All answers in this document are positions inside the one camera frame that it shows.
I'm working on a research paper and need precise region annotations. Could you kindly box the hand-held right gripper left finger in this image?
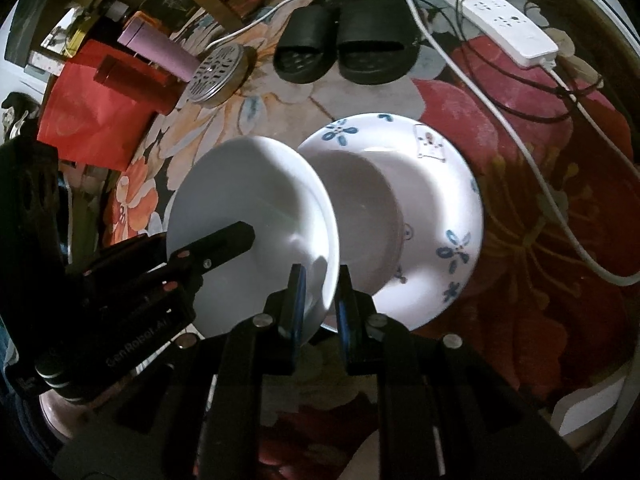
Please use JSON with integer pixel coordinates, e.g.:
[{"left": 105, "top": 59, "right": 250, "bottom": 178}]
[{"left": 52, "top": 263, "right": 308, "bottom": 480}]

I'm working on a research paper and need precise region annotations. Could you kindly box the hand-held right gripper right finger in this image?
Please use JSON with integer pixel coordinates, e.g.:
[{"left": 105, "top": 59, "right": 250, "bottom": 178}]
[{"left": 334, "top": 265, "right": 583, "bottom": 480}]

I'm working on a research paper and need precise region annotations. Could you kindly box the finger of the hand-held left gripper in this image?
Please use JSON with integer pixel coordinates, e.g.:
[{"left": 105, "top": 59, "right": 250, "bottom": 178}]
[
  {"left": 65, "top": 232, "right": 168, "bottom": 281},
  {"left": 162, "top": 220, "right": 257, "bottom": 286}
]

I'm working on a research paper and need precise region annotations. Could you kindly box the small white-inside bowl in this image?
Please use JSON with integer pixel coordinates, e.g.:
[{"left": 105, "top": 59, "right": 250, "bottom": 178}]
[{"left": 165, "top": 135, "right": 341, "bottom": 339}]

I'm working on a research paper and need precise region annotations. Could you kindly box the bear print plate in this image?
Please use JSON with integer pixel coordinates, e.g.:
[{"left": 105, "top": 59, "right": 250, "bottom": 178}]
[{"left": 297, "top": 112, "right": 485, "bottom": 332}]

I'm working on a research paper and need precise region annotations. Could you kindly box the red bag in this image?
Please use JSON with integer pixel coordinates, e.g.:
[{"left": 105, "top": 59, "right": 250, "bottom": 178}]
[{"left": 36, "top": 40, "right": 161, "bottom": 172}]

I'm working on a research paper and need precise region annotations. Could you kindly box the round perforated metal tin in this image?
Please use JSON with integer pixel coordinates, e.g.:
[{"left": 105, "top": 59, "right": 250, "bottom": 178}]
[{"left": 187, "top": 44, "right": 258, "bottom": 108}]

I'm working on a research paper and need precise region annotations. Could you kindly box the red tumbler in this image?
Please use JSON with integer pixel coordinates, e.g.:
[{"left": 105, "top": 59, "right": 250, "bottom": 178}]
[{"left": 94, "top": 55, "right": 183, "bottom": 116}]

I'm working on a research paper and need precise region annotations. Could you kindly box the pink tumbler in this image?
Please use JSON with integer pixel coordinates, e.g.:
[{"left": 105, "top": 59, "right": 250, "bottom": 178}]
[{"left": 117, "top": 15, "right": 201, "bottom": 83}]

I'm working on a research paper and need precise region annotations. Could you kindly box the black slipper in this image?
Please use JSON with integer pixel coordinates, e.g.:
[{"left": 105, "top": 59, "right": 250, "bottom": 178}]
[
  {"left": 272, "top": 7, "right": 346, "bottom": 83},
  {"left": 336, "top": 0, "right": 426, "bottom": 86}
]

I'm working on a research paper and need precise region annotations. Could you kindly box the white power strip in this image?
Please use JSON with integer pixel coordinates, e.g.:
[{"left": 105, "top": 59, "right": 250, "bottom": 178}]
[{"left": 441, "top": 0, "right": 559, "bottom": 68}]

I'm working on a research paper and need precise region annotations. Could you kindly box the black cable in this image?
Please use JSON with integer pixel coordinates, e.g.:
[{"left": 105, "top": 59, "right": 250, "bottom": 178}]
[{"left": 440, "top": 0, "right": 608, "bottom": 123}]

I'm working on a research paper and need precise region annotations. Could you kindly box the long white cable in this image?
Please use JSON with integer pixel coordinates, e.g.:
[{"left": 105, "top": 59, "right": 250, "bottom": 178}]
[{"left": 212, "top": 0, "right": 640, "bottom": 287}]

